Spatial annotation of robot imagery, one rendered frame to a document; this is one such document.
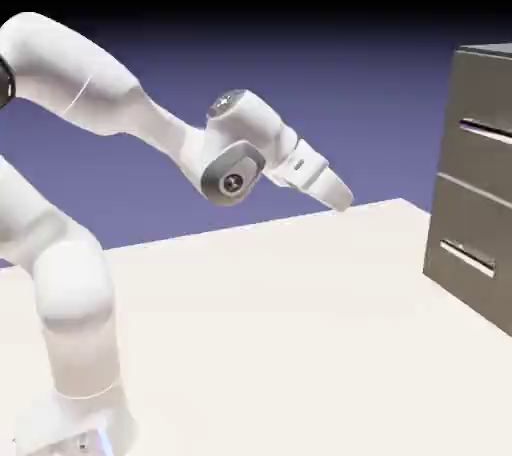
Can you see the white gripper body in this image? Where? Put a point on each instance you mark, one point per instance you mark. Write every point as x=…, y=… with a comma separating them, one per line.
x=332, y=185

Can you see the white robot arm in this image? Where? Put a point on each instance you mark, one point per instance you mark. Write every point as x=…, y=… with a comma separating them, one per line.
x=80, y=76

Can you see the grey metal cabinet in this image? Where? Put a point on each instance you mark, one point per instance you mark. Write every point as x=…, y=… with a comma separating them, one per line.
x=472, y=184

